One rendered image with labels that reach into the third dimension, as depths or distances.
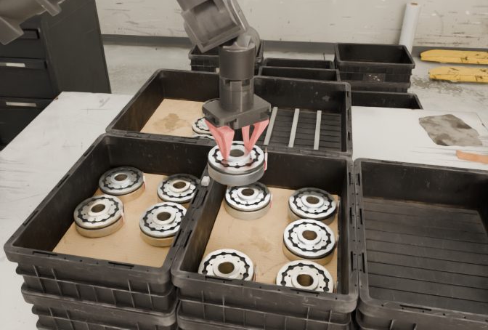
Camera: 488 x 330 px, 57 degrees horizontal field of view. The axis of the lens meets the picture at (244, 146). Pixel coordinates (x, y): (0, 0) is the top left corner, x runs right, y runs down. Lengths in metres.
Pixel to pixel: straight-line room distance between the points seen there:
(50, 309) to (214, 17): 0.61
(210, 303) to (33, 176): 0.83
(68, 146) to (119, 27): 2.98
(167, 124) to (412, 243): 0.75
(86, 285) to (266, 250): 0.34
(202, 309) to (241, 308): 0.07
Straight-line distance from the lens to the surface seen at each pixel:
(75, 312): 0.95
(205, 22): 0.69
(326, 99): 1.39
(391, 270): 0.93
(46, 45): 2.33
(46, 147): 1.59
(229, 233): 0.95
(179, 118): 1.36
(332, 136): 1.29
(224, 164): 0.79
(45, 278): 0.89
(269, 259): 0.90
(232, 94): 0.72
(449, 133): 1.66
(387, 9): 4.17
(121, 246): 0.96
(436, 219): 1.07
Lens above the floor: 1.49
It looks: 33 degrees down
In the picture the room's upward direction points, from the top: straight up
